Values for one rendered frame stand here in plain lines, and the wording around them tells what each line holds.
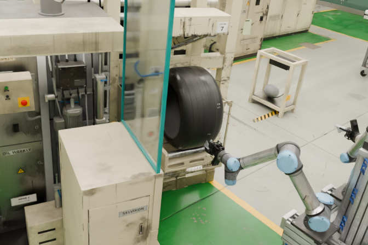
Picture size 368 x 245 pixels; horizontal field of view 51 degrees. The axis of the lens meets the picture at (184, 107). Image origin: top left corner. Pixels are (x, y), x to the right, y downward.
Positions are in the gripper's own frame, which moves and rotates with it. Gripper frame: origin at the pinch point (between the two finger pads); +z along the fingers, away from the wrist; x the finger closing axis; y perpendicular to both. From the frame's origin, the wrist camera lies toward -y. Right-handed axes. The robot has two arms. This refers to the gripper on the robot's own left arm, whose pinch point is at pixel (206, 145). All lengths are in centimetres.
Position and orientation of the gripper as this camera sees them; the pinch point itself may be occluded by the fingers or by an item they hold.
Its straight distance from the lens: 265.2
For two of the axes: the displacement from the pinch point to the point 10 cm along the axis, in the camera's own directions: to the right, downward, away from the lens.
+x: -8.9, 1.2, -4.4
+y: 0.4, -9.4, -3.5
